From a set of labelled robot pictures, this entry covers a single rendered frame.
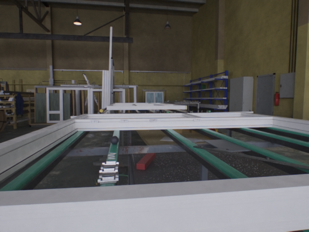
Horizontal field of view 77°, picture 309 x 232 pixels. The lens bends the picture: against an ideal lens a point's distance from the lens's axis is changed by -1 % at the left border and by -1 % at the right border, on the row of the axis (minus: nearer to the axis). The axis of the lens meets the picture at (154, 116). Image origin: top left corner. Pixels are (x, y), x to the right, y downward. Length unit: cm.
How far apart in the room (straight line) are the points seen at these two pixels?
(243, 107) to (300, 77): 311
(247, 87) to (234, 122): 899
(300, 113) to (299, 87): 88
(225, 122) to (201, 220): 117
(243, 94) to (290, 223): 998
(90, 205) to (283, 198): 28
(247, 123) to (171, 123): 55
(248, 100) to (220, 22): 557
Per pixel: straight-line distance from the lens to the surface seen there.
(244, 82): 1035
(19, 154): 74
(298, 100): 817
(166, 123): 131
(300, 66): 823
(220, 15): 1398
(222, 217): 33
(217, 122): 142
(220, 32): 1365
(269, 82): 982
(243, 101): 1032
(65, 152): 92
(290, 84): 867
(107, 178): 51
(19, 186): 58
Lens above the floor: 107
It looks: 5 degrees down
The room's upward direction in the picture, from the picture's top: straight up
